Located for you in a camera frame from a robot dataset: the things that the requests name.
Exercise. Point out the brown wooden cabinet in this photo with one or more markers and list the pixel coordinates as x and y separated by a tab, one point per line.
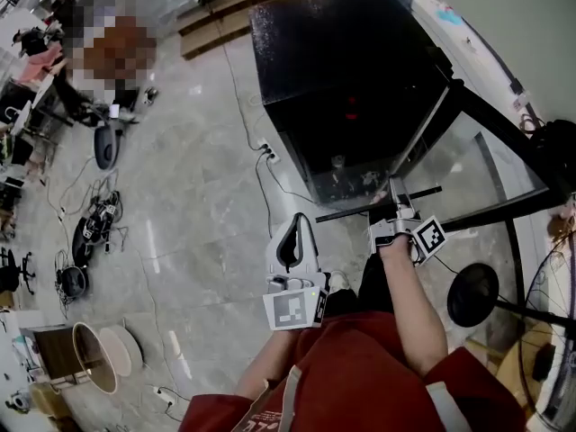
56	353

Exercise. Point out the wooden step platform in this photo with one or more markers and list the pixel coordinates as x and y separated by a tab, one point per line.
234	20

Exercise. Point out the white power strip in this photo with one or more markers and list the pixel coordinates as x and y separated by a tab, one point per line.
163	395
268	151

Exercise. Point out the beige round disc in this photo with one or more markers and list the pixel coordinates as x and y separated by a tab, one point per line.
126	351

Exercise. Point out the glass cabinet door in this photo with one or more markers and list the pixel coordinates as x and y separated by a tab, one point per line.
472	173

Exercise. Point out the black cabinet fridge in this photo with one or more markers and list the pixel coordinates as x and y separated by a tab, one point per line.
337	38

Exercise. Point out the black pedestal fan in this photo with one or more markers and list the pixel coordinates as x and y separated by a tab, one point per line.
472	295

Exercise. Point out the spare hand-held gripper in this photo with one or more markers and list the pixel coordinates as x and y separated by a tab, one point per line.
150	94

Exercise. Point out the brown bag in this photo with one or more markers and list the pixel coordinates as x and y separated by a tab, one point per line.
562	227

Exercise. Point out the person's left forearm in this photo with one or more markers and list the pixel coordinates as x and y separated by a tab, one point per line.
265	362

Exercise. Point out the grey oval device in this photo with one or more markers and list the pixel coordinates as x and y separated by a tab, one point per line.
107	149

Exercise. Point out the round black device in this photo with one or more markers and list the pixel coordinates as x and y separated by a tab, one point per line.
74	281

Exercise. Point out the person's black trousers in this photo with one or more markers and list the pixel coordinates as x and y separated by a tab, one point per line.
375	286

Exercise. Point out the black office chair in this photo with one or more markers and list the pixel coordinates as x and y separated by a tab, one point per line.
11	270

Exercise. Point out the small black box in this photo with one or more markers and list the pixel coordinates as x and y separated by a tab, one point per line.
544	362

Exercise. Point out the white shoe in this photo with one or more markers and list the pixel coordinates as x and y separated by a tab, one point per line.
338	281

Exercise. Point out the black shopping bag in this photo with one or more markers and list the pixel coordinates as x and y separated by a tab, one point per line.
15	106

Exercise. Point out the black backpack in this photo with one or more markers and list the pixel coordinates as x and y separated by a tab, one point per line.
555	160

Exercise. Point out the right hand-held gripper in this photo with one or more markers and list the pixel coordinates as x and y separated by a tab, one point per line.
429	236

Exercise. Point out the dark bottle red label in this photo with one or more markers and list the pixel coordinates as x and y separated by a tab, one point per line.
351	108

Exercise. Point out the blue cloth scrap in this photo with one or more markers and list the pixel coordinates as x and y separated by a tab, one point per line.
450	17

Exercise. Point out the person's right forearm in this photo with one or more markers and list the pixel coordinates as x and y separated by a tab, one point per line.
416	313

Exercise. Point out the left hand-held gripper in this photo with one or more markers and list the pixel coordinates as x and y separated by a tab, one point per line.
292	306

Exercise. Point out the person's red shirt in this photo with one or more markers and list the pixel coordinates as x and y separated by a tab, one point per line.
360	376

